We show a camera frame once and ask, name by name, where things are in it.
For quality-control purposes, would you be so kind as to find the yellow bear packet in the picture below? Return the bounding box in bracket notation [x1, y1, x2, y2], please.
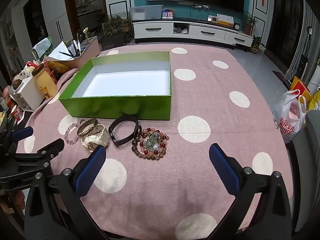
[32, 64, 58, 99]

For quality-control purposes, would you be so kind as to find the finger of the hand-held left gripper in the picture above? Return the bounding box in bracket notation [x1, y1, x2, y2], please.
[0, 127, 34, 153]
[11, 138, 65, 178]

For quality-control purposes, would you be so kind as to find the yellow paper bag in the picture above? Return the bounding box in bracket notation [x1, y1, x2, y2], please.
[290, 76, 320, 110]

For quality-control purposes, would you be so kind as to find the tall potted plant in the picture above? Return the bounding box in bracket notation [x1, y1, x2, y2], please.
[242, 10, 258, 36]

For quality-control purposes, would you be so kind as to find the yellow and white box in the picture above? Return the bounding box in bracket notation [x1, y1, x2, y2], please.
[217, 13, 235, 28]

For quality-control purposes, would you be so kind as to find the red and white cup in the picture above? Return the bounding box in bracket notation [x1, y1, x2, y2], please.
[11, 105, 24, 120]

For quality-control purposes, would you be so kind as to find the metal bangle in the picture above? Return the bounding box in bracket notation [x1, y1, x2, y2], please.
[77, 118, 98, 137]

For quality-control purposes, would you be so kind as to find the green and white packet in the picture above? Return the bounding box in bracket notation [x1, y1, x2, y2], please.
[31, 37, 53, 60]

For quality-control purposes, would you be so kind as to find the brown wooden bead bracelet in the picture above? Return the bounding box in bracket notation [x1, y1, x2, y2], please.
[131, 126, 167, 160]

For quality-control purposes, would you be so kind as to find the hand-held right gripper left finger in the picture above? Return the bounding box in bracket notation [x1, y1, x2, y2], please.
[24, 145, 110, 240]

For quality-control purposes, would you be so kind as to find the person's left hand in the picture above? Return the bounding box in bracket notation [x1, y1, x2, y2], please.
[12, 192, 26, 212]

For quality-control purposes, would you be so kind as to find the grey chair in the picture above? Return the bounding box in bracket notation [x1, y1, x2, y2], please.
[287, 110, 320, 233]

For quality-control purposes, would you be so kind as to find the pink bead bracelet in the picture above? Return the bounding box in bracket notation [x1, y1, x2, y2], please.
[64, 122, 82, 145]

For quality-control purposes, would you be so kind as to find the small potted plant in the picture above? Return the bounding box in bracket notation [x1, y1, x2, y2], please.
[251, 35, 267, 54]

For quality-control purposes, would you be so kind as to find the bushy potted plant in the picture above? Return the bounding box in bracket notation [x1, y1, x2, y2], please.
[102, 15, 130, 47]

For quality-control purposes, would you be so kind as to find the white plastic shopping bag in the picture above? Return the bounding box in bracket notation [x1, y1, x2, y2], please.
[272, 89, 307, 144]

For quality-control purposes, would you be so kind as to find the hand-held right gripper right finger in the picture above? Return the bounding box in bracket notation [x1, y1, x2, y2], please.
[205, 143, 299, 240]

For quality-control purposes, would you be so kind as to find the white television cabinet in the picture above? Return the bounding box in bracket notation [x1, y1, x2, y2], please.
[132, 17, 254, 49]

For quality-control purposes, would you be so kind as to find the green cardboard box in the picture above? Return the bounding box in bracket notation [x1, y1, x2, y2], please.
[58, 51, 172, 120]

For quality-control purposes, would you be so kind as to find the white paper sheet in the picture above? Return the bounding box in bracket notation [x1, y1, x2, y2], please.
[47, 41, 75, 62]

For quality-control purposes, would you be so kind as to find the black wrist watch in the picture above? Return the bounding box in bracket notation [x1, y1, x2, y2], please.
[108, 115, 142, 147]

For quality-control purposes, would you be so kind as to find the red and white bead bracelet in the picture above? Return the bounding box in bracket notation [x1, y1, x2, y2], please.
[139, 127, 167, 155]

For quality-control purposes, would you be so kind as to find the green jade pendant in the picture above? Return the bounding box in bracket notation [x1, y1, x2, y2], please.
[144, 133, 160, 152]

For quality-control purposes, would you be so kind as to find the white carton box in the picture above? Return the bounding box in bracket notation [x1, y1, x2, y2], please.
[10, 76, 47, 112]

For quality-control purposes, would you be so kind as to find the pink desk organizer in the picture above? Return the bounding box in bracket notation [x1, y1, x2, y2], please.
[72, 36, 100, 69]

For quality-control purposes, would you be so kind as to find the cream wrist watch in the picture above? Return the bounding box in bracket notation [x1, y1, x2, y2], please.
[80, 124, 110, 153]

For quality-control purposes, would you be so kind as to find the clear plastic storage bin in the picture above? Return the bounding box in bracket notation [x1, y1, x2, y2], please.
[129, 5, 163, 21]

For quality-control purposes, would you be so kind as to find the pink polka dot tablecloth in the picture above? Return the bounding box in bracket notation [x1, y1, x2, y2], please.
[17, 44, 294, 240]

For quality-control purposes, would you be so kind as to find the orange snack bag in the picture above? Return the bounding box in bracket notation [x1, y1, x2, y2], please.
[46, 61, 68, 74]

